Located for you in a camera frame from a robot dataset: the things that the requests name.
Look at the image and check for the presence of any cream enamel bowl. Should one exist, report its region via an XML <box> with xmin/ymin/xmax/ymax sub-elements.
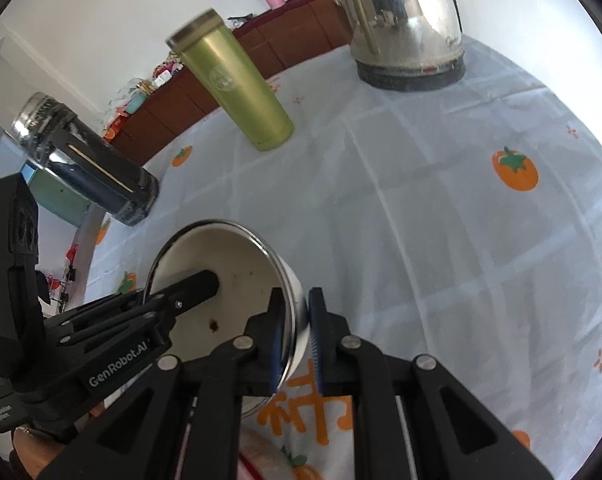
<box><xmin>144</xmin><ymin>220</ymin><xmax>310</xmax><ymax>390</ymax></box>

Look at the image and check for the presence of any red plastic bowl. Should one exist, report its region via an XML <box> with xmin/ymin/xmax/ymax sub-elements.
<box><xmin>237</xmin><ymin>429</ymin><xmax>295</xmax><ymax>480</ymax></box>

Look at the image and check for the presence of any person left hand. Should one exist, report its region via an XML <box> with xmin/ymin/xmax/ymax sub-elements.
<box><xmin>12</xmin><ymin>426</ymin><xmax>64</xmax><ymax>479</ymax></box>

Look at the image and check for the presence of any red child tricycle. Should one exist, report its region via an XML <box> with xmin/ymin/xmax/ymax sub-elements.
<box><xmin>46</xmin><ymin>243</ymin><xmax>78</xmax><ymax>314</ymax></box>

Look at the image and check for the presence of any green door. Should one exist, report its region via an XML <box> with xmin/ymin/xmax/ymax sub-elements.
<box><xmin>21</xmin><ymin>162</ymin><xmax>90</xmax><ymax>228</ymax></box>

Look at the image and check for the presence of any persimmon print tablecloth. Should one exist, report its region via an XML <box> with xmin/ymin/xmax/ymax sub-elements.
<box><xmin>85</xmin><ymin>39</ymin><xmax>602</xmax><ymax>479</ymax></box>

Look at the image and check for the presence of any large black thermos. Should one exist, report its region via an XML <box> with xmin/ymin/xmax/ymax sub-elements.
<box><xmin>9</xmin><ymin>92</ymin><xmax>159</xmax><ymax>226</ymax></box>

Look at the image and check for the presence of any brown wooden sideboard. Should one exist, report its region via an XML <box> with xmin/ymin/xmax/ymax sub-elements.
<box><xmin>104</xmin><ymin>0</ymin><xmax>353</xmax><ymax>165</ymax></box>

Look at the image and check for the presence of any green thermos bottle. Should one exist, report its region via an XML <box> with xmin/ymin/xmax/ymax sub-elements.
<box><xmin>167</xmin><ymin>9</ymin><xmax>293</xmax><ymax>151</ymax></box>

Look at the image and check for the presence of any stainless electric kettle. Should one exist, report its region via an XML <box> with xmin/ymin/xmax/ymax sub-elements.
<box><xmin>333</xmin><ymin>0</ymin><xmax>465</xmax><ymax>92</ymax></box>

